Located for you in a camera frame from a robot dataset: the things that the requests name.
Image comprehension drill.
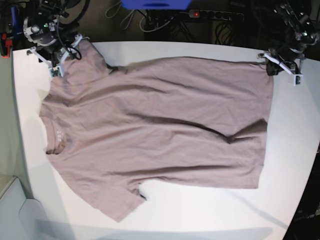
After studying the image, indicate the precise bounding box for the blue box at top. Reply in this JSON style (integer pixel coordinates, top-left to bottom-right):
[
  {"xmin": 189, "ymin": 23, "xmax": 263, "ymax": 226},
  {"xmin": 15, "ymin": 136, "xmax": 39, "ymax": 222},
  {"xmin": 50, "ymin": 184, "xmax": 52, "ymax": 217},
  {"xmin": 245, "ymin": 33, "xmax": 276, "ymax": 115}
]
[{"xmin": 121, "ymin": 0, "xmax": 191, "ymax": 10}]

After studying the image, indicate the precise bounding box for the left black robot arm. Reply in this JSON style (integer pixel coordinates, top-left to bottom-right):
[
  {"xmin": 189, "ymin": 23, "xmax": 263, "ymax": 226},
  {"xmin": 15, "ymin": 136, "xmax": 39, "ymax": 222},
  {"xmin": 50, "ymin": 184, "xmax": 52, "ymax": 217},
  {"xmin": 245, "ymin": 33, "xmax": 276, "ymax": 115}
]
[{"xmin": 250, "ymin": 0, "xmax": 320, "ymax": 76}]

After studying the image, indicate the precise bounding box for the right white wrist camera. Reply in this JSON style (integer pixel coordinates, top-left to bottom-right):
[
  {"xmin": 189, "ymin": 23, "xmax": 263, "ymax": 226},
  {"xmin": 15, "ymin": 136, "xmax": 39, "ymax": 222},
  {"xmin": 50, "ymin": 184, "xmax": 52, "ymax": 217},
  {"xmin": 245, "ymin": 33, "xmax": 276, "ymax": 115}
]
[{"xmin": 48, "ymin": 65, "xmax": 64, "ymax": 78}]

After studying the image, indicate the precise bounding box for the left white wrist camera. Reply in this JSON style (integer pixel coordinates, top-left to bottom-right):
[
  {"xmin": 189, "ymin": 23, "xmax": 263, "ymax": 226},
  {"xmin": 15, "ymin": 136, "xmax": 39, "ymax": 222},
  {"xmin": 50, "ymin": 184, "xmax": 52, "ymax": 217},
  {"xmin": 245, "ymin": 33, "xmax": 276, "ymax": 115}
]
[{"xmin": 287, "ymin": 74, "xmax": 304, "ymax": 86}]

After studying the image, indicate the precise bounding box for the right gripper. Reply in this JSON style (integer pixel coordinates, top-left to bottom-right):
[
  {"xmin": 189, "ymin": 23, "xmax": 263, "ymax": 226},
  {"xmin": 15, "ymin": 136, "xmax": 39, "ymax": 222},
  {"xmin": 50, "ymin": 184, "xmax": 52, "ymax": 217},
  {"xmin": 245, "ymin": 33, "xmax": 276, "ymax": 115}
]
[{"xmin": 26, "ymin": 34, "xmax": 85, "ymax": 69}]

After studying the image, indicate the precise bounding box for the white side table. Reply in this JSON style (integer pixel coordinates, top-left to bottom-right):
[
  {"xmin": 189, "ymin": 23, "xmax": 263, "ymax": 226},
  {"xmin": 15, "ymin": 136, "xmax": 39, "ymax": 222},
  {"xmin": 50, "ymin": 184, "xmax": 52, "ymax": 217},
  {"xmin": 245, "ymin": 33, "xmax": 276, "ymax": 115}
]
[{"xmin": 0, "ymin": 178, "xmax": 46, "ymax": 240}]

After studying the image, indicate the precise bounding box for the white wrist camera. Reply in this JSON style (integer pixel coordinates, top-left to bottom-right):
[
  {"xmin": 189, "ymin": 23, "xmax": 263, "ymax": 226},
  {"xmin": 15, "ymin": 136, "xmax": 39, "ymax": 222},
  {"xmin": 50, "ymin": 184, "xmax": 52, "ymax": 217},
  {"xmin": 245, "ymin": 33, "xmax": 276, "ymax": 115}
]
[
  {"xmin": 48, "ymin": 65, "xmax": 64, "ymax": 78},
  {"xmin": 287, "ymin": 74, "xmax": 304, "ymax": 86}
]

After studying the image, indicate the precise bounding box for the mauve t-shirt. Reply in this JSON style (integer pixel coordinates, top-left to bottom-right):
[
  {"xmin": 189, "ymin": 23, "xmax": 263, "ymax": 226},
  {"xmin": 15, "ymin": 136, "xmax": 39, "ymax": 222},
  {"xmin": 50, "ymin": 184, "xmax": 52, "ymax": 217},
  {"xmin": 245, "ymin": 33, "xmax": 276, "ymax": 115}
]
[{"xmin": 39, "ymin": 40, "xmax": 274, "ymax": 222}]

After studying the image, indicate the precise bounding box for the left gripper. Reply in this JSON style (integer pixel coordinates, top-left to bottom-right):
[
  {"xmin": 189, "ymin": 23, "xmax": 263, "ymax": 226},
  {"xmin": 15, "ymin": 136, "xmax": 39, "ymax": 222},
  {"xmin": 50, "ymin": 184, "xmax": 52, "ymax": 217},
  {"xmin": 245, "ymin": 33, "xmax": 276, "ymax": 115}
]
[{"xmin": 257, "ymin": 48, "xmax": 305, "ymax": 76}]

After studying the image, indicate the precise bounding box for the grey power strip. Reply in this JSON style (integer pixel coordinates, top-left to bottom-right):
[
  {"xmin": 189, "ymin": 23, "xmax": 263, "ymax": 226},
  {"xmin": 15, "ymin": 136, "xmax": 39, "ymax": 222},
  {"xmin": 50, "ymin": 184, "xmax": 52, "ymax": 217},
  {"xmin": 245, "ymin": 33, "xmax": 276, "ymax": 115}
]
[{"xmin": 188, "ymin": 9, "xmax": 245, "ymax": 21}]

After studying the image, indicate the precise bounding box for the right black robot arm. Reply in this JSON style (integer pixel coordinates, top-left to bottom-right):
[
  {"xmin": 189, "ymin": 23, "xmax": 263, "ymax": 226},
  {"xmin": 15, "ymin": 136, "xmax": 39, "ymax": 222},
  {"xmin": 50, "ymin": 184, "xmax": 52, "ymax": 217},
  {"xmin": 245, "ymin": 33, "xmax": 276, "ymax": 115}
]
[{"xmin": 23, "ymin": 0, "xmax": 90, "ymax": 74}]

